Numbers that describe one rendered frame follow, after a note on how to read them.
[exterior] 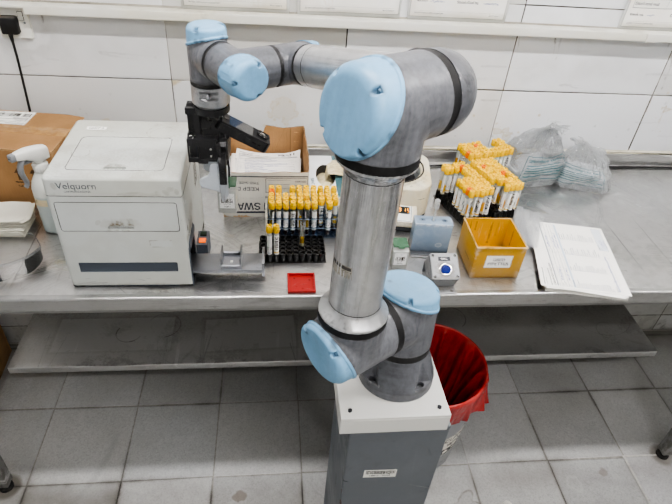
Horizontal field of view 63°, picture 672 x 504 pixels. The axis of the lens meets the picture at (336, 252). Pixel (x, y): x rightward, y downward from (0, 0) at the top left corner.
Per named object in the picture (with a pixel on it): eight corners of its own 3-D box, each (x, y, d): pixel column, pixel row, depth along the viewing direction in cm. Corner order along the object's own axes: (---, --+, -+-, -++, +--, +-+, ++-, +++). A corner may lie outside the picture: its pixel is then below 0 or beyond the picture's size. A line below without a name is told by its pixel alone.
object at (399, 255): (391, 268, 143) (394, 248, 139) (388, 257, 146) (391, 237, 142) (406, 268, 143) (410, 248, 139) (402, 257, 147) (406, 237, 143)
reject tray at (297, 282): (287, 293, 133) (287, 291, 132) (287, 275, 138) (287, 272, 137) (315, 293, 133) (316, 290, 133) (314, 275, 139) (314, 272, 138)
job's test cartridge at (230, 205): (218, 212, 122) (216, 188, 119) (220, 201, 126) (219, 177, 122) (236, 213, 123) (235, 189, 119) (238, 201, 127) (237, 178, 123)
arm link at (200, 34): (197, 33, 95) (175, 20, 100) (202, 94, 102) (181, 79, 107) (237, 27, 99) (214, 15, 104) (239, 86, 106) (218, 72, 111)
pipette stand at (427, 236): (410, 257, 147) (416, 226, 141) (407, 241, 153) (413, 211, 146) (447, 259, 148) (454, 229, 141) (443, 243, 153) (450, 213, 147)
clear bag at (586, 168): (546, 185, 183) (560, 148, 174) (549, 162, 195) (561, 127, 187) (610, 200, 178) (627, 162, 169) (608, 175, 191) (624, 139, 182)
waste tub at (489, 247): (468, 278, 142) (477, 248, 136) (455, 246, 152) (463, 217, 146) (518, 278, 143) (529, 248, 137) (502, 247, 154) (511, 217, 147)
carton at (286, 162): (221, 217, 155) (218, 170, 146) (227, 166, 178) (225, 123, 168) (308, 217, 158) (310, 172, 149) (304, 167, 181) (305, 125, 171)
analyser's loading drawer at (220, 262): (178, 277, 132) (176, 260, 128) (182, 259, 137) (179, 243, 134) (264, 276, 134) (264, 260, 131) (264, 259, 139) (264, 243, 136)
